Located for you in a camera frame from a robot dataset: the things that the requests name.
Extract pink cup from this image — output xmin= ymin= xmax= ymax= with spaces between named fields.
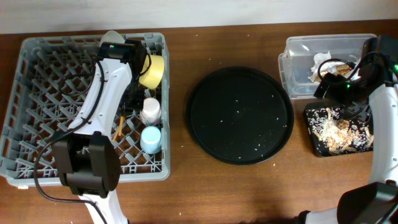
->
xmin=140 ymin=98 xmax=162 ymax=126

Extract yellow bowl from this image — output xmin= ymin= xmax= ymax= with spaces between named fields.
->
xmin=139 ymin=55 xmax=165 ymax=90

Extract tissue with gold wrapper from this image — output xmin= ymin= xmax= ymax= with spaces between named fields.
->
xmin=308 ymin=52 xmax=360 ymax=83

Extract food scraps and peanut shells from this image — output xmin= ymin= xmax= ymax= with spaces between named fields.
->
xmin=306 ymin=107 xmax=374 ymax=156

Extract light blue cup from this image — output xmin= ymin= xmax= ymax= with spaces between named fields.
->
xmin=140 ymin=126 xmax=162 ymax=154

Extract grey plate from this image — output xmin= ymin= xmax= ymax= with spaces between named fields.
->
xmin=99 ymin=30 xmax=125 ymax=48

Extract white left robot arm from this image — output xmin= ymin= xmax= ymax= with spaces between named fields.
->
xmin=46 ymin=39 xmax=152 ymax=223

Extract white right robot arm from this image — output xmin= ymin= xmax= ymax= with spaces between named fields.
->
xmin=294 ymin=35 xmax=397 ymax=223

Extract grey dishwasher rack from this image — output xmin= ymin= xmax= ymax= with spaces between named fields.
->
xmin=1 ymin=35 xmax=171 ymax=189

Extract black rectangular tray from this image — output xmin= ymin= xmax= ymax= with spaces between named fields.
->
xmin=303 ymin=101 xmax=374 ymax=158

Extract clear plastic bin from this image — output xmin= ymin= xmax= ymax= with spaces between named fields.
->
xmin=278 ymin=34 xmax=375 ymax=100

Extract round black tray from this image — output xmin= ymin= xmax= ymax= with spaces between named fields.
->
xmin=185 ymin=67 xmax=294 ymax=166

